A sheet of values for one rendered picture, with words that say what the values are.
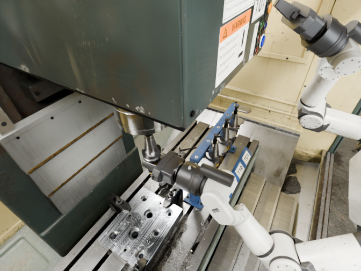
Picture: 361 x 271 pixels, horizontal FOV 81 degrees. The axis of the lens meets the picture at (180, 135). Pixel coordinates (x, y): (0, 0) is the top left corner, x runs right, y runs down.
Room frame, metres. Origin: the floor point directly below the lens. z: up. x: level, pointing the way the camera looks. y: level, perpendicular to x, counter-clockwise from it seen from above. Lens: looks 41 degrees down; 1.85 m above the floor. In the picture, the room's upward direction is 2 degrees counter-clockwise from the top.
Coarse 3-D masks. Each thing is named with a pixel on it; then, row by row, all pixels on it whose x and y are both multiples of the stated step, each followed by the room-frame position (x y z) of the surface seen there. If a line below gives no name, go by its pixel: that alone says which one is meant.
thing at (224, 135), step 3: (222, 126) 0.68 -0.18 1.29; (228, 126) 0.68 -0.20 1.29; (222, 129) 0.68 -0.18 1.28; (225, 129) 0.67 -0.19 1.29; (228, 129) 0.67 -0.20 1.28; (222, 132) 0.67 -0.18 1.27; (225, 132) 0.67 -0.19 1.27; (228, 132) 0.67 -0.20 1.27; (222, 135) 0.67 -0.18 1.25; (225, 135) 0.67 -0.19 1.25; (228, 135) 0.67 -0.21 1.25; (219, 138) 0.68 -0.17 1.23; (222, 138) 0.67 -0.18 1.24; (225, 138) 0.66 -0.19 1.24; (228, 138) 0.67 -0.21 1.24
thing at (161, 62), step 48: (0, 0) 0.49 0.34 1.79; (48, 0) 0.40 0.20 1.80; (96, 0) 0.34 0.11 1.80; (144, 0) 0.29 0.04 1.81; (192, 0) 0.28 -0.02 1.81; (0, 48) 0.56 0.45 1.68; (48, 48) 0.43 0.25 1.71; (96, 48) 0.35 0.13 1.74; (144, 48) 0.30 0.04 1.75; (192, 48) 0.28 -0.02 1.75; (96, 96) 0.38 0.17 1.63; (144, 96) 0.31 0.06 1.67; (192, 96) 0.28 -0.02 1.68
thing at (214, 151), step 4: (212, 140) 0.60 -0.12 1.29; (212, 144) 0.58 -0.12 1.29; (216, 144) 0.58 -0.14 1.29; (212, 148) 0.58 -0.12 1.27; (216, 148) 0.58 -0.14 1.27; (208, 152) 0.59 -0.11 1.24; (212, 152) 0.57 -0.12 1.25; (216, 152) 0.57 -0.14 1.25; (212, 156) 0.57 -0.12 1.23; (216, 156) 0.57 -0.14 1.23
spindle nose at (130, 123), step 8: (120, 112) 0.41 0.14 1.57; (128, 112) 0.40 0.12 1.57; (120, 120) 0.42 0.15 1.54; (128, 120) 0.40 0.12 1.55; (136, 120) 0.40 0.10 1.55; (144, 120) 0.40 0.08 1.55; (152, 120) 0.41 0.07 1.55; (120, 128) 0.43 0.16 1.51; (128, 128) 0.41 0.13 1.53; (136, 128) 0.40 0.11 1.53; (144, 128) 0.40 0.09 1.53; (152, 128) 0.40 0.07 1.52; (160, 128) 0.42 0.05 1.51
